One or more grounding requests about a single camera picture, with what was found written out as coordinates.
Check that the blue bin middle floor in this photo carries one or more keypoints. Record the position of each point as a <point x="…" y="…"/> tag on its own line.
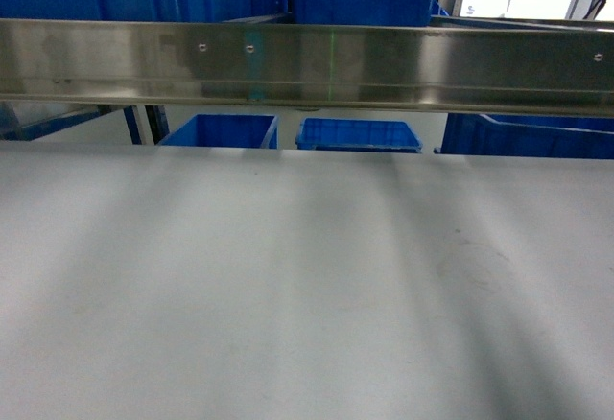
<point x="356" y="135"/>

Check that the large blue bin right floor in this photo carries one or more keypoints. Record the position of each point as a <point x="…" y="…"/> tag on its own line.
<point x="528" y="136"/>

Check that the stainless steel shelf beam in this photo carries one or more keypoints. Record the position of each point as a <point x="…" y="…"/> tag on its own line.
<point x="459" y="65"/>

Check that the blue bin left floor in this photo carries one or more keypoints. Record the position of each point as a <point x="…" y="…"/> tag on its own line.
<point x="244" y="131"/>

